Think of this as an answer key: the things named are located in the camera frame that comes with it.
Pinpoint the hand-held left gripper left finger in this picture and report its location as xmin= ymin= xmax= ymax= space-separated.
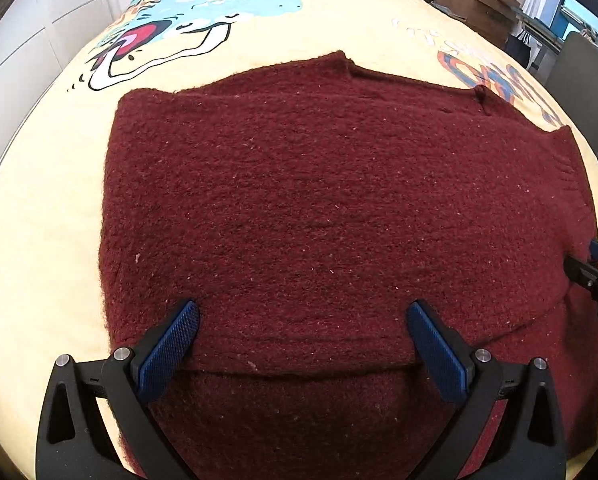
xmin=35 ymin=299 xmax=201 ymax=480

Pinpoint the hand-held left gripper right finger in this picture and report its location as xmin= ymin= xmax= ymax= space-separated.
xmin=405 ymin=300 xmax=566 ymax=480

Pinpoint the dark red knitted sweater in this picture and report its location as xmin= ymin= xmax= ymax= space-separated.
xmin=95 ymin=51 xmax=598 ymax=480

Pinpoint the yellow dinosaur printed bedspread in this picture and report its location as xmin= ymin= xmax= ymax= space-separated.
xmin=0 ymin=0 xmax=598 ymax=480

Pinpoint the grey-green chair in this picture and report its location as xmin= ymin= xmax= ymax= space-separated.
xmin=546 ymin=32 xmax=598 ymax=155

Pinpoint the dark shopping bag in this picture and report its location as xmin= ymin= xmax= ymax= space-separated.
xmin=504 ymin=30 xmax=533 ymax=68

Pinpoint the brown wooden cabinet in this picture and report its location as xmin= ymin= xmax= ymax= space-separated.
xmin=436 ymin=0 xmax=523 ymax=51

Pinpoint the white wardrobe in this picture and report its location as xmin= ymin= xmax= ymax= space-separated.
xmin=0 ymin=0 xmax=144 ymax=203

